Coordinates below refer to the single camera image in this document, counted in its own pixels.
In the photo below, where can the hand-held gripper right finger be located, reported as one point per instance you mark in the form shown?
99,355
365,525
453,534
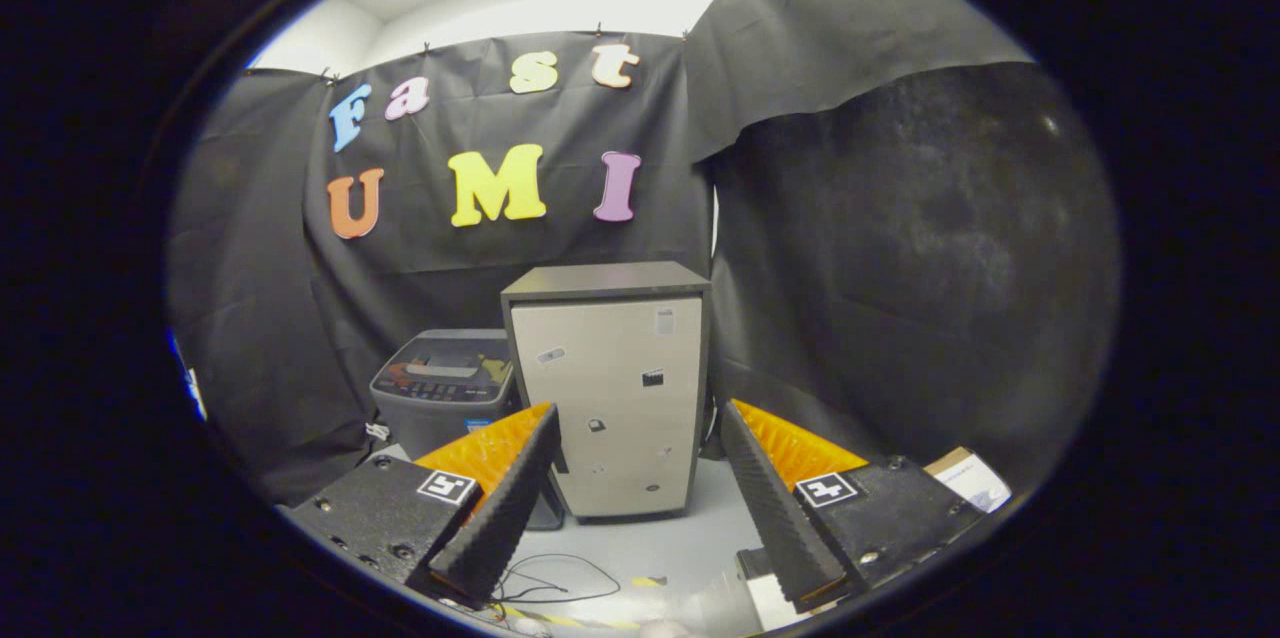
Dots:
770,508

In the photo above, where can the beige cabinet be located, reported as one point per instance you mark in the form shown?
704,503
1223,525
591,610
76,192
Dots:
610,388

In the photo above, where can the grey washing machine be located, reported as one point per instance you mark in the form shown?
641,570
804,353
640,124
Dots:
430,423

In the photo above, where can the small cardboard box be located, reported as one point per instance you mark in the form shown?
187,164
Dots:
965,473

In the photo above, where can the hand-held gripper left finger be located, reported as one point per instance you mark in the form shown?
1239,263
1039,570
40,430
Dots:
500,508

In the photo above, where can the dark grey partition panel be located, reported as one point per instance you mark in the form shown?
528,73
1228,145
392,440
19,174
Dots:
920,268

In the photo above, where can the yellow black floor tape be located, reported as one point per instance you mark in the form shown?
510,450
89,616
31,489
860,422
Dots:
555,618

